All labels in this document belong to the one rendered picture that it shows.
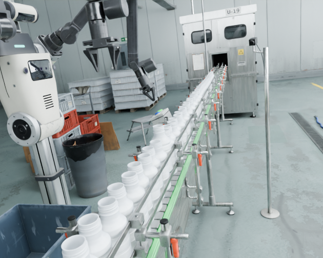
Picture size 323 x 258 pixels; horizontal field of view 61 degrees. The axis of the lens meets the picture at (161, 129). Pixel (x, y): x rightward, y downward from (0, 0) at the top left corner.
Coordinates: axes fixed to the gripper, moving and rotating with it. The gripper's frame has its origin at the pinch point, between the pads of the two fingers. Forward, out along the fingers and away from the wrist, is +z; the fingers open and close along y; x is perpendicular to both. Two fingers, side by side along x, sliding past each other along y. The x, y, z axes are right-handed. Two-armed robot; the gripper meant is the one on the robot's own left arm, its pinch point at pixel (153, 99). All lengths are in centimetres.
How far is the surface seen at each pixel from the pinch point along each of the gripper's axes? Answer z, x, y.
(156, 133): 7, -18, -68
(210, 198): 104, 16, 67
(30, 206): 12, 37, -75
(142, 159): 9, -18, -85
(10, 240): 19, 45, -82
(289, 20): 6, -264, 959
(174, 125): 10, -19, -49
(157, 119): 9.8, -0.3, -10.1
